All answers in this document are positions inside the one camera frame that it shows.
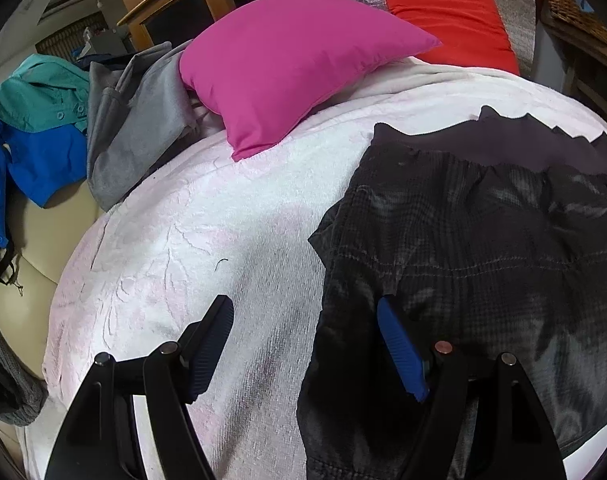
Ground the beige sofa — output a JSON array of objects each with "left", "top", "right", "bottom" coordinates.
[{"left": 0, "top": 180, "right": 109, "bottom": 480}]

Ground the red pillow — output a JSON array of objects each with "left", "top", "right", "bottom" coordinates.
[{"left": 378, "top": 0, "right": 520, "bottom": 77}]

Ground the dark grey knit cloth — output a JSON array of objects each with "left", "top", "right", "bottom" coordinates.
[{"left": 0, "top": 305, "right": 49, "bottom": 427}]

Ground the wooden cabinet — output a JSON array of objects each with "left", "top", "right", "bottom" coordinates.
[{"left": 116, "top": 0, "right": 264, "bottom": 53}]

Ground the magenta pillow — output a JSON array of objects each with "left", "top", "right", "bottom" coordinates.
[{"left": 178, "top": 0, "right": 443, "bottom": 162}]

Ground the pale pink textured blanket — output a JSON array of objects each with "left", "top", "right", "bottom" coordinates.
[{"left": 24, "top": 57, "right": 607, "bottom": 480}]

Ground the black strap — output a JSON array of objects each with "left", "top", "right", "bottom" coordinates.
[{"left": 0, "top": 242, "right": 23, "bottom": 287}]

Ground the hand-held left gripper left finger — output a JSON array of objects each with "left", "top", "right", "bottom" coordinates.
[{"left": 44, "top": 296, "right": 235, "bottom": 480}]

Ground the grey garment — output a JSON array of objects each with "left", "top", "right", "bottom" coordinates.
[{"left": 86, "top": 40, "right": 204, "bottom": 213}]

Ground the black plaid garment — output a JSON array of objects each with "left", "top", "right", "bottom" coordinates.
[{"left": 296, "top": 104, "right": 607, "bottom": 480}]

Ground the teal garment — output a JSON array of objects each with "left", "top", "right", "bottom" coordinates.
[{"left": 0, "top": 55, "right": 92, "bottom": 133}]

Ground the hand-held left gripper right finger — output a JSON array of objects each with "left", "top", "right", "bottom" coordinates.
[{"left": 376, "top": 296, "right": 568, "bottom": 480}]

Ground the bright blue garment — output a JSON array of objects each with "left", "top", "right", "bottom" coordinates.
[{"left": 0, "top": 100, "right": 89, "bottom": 250}]

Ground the wooden shelf frame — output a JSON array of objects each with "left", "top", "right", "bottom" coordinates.
[{"left": 538, "top": 10, "right": 607, "bottom": 128}]

